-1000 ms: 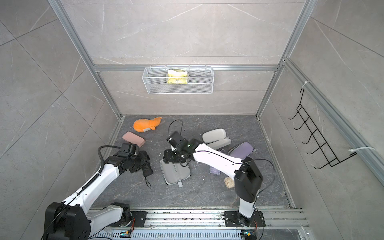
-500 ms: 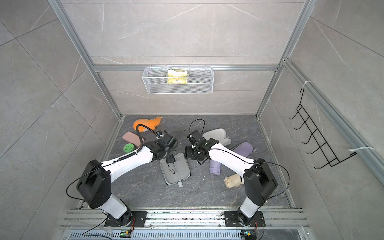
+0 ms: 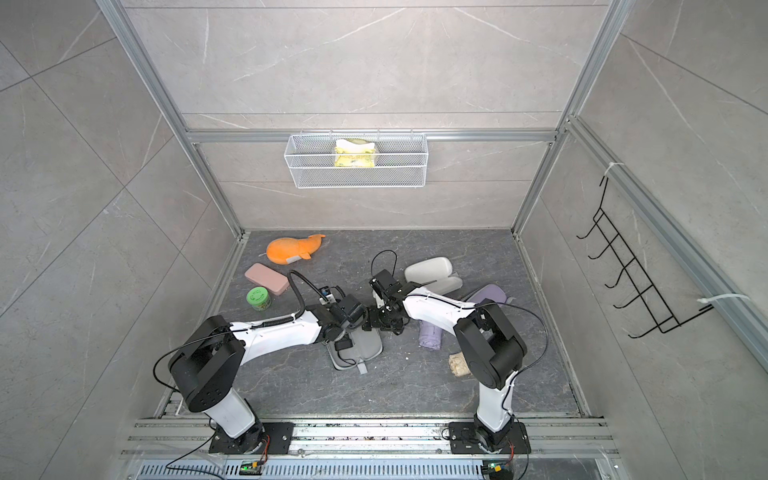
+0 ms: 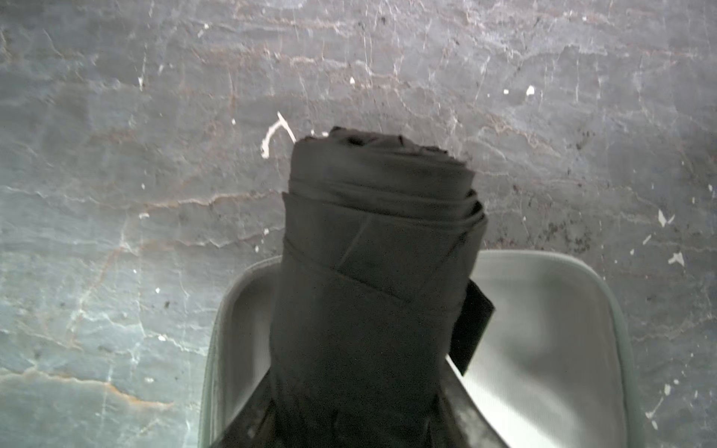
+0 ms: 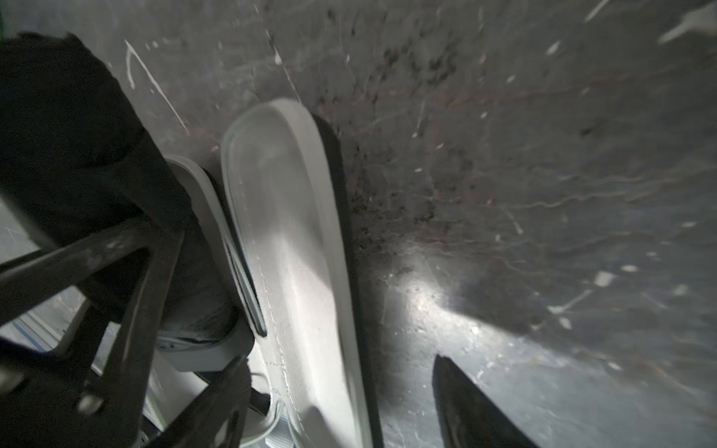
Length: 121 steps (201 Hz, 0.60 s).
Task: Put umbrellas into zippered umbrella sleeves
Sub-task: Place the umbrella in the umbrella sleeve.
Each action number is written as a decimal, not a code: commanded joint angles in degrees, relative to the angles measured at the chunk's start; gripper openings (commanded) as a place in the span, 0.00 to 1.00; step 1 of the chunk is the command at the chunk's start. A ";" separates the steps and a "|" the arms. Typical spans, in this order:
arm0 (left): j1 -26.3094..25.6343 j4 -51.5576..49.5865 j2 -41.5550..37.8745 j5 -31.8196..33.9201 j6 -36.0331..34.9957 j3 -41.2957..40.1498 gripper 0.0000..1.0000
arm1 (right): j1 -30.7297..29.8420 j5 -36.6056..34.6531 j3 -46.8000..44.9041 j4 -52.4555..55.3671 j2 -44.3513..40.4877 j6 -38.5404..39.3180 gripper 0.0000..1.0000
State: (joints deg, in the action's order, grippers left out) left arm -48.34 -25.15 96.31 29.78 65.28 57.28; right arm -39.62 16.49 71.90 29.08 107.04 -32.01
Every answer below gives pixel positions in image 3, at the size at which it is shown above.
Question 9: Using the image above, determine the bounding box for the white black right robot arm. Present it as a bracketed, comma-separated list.
[370, 270, 528, 436]

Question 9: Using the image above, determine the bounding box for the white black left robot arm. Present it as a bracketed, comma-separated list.
[168, 295, 367, 439]

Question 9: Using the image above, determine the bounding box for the purple folded umbrella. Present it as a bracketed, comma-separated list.
[419, 321, 443, 351]

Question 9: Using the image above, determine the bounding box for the white zippered umbrella sleeve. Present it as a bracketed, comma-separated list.
[404, 257, 463, 295]

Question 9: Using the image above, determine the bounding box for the purple zippered umbrella sleeve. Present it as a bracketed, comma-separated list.
[464, 284, 508, 304]

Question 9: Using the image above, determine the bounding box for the pink hard case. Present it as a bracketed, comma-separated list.
[244, 263, 290, 296]

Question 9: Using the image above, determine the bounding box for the orange plush whale toy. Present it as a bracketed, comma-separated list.
[266, 234, 325, 265]

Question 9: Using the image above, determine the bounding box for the green lidded air freshener can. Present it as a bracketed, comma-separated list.
[246, 286, 272, 311]

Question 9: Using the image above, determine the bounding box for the yellow packet in basket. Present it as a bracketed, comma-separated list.
[334, 139, 378, 168]

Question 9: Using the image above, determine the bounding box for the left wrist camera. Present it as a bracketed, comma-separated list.
[319, 286, 337, 305]

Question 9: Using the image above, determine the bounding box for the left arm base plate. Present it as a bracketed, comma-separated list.
[209, 422, 295, 455]

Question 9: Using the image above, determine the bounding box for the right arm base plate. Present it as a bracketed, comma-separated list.
[443, 420, 531, 454]

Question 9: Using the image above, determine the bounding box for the white wire wall basket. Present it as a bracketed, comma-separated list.
[284, 132, 429, 189]

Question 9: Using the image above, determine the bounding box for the aluminium mounting rail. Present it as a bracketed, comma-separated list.
[119, 413, 628, 479]

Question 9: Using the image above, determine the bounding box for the black wire hook rack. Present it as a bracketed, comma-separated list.
[576, 176, 714, 340]

